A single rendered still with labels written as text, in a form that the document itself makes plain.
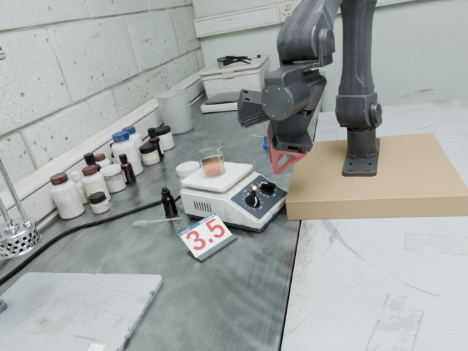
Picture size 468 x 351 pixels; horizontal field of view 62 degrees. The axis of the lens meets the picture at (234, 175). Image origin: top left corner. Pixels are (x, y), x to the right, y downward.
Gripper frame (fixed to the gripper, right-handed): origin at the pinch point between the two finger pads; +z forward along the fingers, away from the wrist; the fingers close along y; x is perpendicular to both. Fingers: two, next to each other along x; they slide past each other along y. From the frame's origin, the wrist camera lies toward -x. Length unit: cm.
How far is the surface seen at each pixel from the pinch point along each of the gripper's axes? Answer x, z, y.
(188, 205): -15.3, 15.0, -1.2
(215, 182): -10.9, 7.2, -0.7
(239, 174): -5.8, 5.8, -2.7
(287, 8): 35, 11, -143
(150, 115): -26, 41, -74
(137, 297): -23.9, 12.9, 22.8
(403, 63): 98, 19, -123
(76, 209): -41, 31, -12
